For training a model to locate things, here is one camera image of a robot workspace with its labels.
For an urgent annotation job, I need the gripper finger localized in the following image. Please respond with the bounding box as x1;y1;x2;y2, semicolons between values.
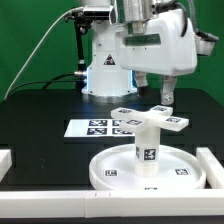
160;75;177;105
134;71;150;97

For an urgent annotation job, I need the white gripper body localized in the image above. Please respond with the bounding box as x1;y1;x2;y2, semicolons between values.
115;9;197;76

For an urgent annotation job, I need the white cross table base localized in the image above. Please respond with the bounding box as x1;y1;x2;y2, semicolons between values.
111;105;189;133

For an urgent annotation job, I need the white round table top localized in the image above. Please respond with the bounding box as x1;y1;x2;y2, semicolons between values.
89;144;206;190

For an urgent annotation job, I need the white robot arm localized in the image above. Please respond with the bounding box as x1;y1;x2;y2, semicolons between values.
80;0;197;105

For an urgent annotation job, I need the white marker sheet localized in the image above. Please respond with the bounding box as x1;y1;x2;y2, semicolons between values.
64;119;132;138

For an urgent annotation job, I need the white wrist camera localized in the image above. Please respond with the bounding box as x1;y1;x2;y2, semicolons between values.
195;30;219;56

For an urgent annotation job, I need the black cable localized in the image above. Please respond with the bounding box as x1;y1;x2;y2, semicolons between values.
5;72;84;100

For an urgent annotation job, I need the white frame right rail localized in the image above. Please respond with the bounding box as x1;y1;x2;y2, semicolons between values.
196;147;224;189

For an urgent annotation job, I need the white frame rail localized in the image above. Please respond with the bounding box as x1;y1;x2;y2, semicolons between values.
0;189;224;218
196;147;224;189
0;149;12;182

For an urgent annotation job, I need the white camera cable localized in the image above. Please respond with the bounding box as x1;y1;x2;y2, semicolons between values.
3;6;84;101

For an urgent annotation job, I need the white frame front rail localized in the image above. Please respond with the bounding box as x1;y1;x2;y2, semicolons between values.
0;189;224;218

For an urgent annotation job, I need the white frame left rail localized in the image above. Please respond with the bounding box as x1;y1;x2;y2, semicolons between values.
0;149;12;182

